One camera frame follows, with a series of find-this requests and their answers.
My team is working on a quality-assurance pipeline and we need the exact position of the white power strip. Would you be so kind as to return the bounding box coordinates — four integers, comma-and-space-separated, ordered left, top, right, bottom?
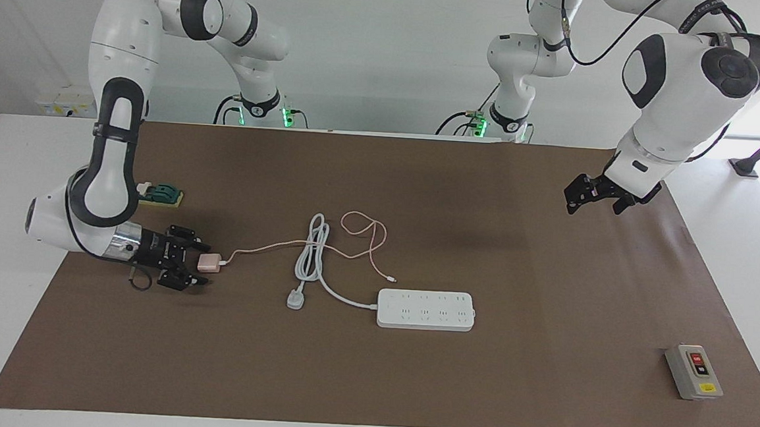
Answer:
375, 287, 479, 334

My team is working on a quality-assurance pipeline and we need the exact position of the pink charger plug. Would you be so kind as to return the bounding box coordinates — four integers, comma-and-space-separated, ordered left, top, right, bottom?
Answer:
196, 252, 224, 276

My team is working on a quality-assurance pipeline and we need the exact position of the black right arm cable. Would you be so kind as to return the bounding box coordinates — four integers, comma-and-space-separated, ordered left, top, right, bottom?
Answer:
126, 265, 154, 293

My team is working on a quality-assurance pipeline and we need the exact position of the white box with yellow labels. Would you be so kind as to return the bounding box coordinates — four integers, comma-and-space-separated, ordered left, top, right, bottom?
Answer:
35, 90, 99, 120

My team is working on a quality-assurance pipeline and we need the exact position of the black base cable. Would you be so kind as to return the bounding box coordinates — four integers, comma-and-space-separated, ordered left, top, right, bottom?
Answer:
434, 78, 502, 141
213, 94, 242, 127

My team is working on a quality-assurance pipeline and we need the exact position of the brown table mat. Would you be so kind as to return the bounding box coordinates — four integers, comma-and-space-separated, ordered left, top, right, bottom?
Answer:
0, 111, 760, 427

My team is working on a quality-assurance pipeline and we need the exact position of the white power strip cord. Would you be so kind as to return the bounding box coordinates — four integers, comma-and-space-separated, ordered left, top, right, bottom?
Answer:
285, 211, 386, 317

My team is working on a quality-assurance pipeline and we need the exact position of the grey push-button switch box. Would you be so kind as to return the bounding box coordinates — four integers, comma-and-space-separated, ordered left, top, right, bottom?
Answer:
662, 342, 728, 403

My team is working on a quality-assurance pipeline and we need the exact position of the pink charging cable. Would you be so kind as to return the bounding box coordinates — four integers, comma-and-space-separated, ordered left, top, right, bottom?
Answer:
219, 204, 402, 285

